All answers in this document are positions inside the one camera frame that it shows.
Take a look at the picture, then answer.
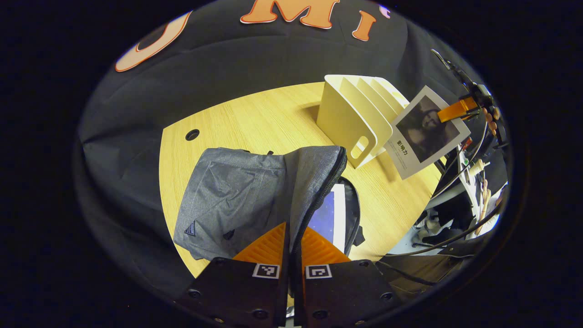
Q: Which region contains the grey schoolbag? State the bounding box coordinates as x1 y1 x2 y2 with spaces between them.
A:
173 146 366 261

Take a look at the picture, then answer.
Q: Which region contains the white portrait cover book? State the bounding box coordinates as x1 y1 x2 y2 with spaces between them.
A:
385 86 471 180

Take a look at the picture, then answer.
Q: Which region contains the white desktop bookshelf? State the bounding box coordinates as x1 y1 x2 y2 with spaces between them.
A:
317 74 410 169

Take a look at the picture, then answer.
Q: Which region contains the black cable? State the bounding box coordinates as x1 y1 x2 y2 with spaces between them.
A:
394 200 504 258

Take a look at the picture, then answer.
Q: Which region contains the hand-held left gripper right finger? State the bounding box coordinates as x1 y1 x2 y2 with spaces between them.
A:
294 226 404 328

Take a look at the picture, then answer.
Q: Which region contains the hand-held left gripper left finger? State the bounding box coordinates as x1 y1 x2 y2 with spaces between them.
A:
175 222 290 328

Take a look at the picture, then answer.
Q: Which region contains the blue cover book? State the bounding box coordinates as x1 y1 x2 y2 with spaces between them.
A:
307 184 347 254

